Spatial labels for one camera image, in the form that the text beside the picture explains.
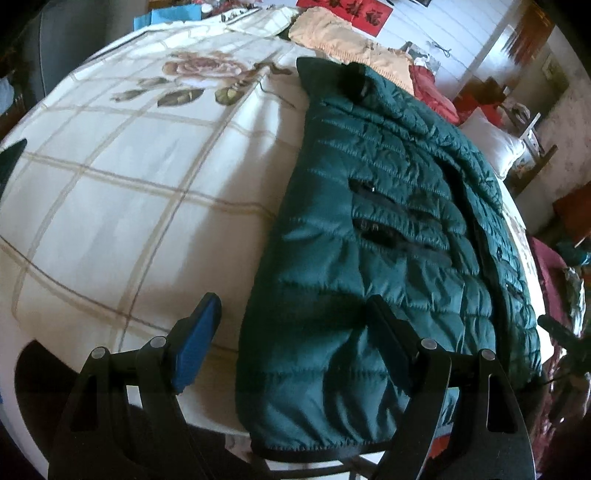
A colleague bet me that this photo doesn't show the peach fringed pillow cover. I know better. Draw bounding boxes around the peach fringed pillow cover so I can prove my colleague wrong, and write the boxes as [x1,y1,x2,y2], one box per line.
[288,7,416,93]

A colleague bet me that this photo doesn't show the grey refrigerator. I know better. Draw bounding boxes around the grey refrigerator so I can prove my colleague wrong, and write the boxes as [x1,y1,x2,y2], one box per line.
[18,0,75,108]

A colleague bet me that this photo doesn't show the red clothes on chair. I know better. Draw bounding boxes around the red clothes on chair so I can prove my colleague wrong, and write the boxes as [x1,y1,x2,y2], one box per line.
[455,78,506,125]

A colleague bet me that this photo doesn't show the dark flat device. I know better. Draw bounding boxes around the dark flat device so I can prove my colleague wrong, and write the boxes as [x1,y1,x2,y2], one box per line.
[0,137,28,186]

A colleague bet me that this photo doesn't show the red wall banner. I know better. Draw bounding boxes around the red wall banner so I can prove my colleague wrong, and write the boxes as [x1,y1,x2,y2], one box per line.
[297,0,394,36]

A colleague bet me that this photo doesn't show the green quilted puffer jacket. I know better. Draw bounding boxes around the green quilted puffer jacket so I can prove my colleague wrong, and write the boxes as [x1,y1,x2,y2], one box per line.
[235,58,544,463]

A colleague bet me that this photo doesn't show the photo at headboard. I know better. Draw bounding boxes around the photo at headboard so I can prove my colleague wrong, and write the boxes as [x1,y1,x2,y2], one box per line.
[401,41,440,71]

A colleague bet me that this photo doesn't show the maroon cloth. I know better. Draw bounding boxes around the maroon cloth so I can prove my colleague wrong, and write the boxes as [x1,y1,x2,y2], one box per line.
[527,234,574,326]

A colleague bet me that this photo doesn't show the white checked floral quilt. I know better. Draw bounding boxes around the white checked floral quilt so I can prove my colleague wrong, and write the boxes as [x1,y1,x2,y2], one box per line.
[0,7,544,480]

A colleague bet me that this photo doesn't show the white pillow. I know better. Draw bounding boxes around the white pillow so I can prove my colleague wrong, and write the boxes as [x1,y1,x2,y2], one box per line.
[459,108,526,181]

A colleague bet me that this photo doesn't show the blue paper bag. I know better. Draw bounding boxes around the blue paper bag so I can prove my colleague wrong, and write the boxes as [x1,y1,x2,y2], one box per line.
[134,0,205,29]

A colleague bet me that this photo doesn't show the red ruffled pillow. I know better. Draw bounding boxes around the red ruffled pillow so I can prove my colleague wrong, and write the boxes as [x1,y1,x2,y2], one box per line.
[409,65,463,126]

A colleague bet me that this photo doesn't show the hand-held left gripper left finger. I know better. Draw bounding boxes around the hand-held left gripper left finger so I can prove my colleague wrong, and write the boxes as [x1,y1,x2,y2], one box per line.
[48,292,223,480]

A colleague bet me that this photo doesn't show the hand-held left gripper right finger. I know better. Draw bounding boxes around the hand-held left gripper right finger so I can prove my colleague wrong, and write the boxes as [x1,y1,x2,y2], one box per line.
[369,295,539,480]

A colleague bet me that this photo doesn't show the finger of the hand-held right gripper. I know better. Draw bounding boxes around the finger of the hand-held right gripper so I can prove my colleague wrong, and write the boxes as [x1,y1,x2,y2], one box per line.
[538,314,583,354]

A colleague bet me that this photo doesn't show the framed wall picture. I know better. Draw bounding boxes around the framed wall picture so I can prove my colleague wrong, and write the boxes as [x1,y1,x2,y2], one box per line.
[541,54,570,89]

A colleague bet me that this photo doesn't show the wooden chair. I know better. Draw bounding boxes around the wooden chair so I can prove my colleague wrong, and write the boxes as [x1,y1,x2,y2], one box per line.
[502,99,559,195]

